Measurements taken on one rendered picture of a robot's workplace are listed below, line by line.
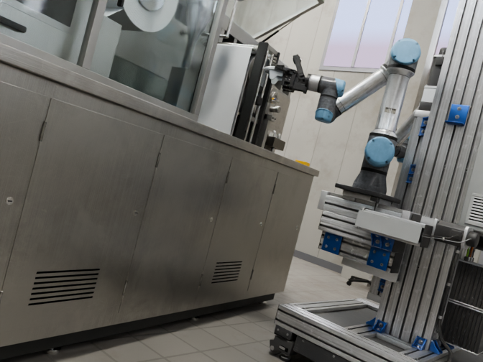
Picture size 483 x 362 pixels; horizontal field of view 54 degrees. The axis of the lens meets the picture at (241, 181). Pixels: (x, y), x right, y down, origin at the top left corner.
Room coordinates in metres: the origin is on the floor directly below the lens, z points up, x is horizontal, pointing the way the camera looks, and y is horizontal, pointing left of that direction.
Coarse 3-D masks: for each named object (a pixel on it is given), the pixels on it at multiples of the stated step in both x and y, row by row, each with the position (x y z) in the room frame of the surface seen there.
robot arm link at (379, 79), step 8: (384, 64) 2.12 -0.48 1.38; (376, 72) 2.13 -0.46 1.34; (384, 72) 2.10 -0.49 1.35; (368, 80) 2.12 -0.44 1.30; (376, 80) 2.11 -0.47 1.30; (384, 80) 2.11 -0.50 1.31; (352, 88) 2.15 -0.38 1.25; (360, 88) 2.13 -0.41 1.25; (368, 88) 2.12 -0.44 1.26; (376, 88) 2.13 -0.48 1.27; (344, 96) 2.14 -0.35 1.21; (352, 96) 2.13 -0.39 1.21; (360, 96) 2.13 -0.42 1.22; (368, 96) 2.15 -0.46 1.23; (336, 104) 2.15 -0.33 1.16; (344, 104) 2.14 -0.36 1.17; (352, 104) 2.15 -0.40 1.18; (336, 112) 2.15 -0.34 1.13; (344, 112) 2.18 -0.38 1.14
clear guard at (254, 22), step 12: (252, 0) 2.82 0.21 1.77; (264, 0) 2.85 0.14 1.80; (276, 0) 2.88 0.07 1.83; (288, 0) 2.91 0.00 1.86; (300, 0) 2.94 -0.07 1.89; (312, 0) 2.97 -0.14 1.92; (228, 12) 2.88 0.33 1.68; (240, 12) 2.91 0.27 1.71; (252, 12) 2.94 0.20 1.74; (264, 12) 2.97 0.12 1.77; (276, 12) 3.00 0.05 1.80; (288, 12) 3.03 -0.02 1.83; (240, 24) 3.03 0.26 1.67; (252, 24) 3.06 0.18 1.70; (264, 24) 3.09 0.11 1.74; (252, 36) 3.19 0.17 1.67
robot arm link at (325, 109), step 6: (324, 96) 2.04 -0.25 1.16; (330, 96) 2.03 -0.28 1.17; (318, 102) 2.06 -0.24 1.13; (324, 102) 2.03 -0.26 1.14; (330, 102) 2.03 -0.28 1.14; (318, 108) 2.04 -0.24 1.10; (324, 108) 2.03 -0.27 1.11; (330, 108) 2.03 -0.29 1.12; (318, 114) 2.04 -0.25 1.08; (324, 114) 2.03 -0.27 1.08; (330, 114) 2.04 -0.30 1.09; (318, 120) 2.07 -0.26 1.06; (324, 120) 2.04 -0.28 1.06; (330, 120) 2.05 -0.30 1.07
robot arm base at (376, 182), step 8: (368, 168) 2.09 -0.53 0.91; (360, 176) 2.11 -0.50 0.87; (368, 176) 2.08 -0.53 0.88; (376, 176) 2.07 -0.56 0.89; (384, 176) 2.09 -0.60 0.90; (360, 184) 2.08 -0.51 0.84; (368, 184) 2.06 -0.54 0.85; (376, 184) 2.07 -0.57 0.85; (384, 184) 2.08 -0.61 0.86; (384, 192) 2.08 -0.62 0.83
